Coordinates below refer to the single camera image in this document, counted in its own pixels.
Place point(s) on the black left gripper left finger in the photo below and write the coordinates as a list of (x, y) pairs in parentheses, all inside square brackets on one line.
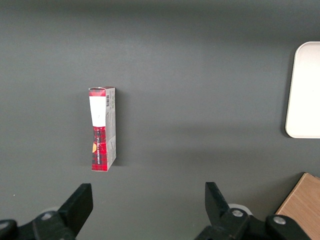
[(75, 207)]

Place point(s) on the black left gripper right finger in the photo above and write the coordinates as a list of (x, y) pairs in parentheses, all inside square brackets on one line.
[(220, 210)]

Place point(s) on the white plastic tray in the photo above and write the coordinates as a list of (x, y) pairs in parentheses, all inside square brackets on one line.
[(305, 92)]

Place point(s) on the red tartan cardboard box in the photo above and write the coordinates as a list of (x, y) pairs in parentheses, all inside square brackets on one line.
[(102, 130)]

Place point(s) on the light wooden board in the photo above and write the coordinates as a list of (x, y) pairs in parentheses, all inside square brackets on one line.
[(303, 202)]

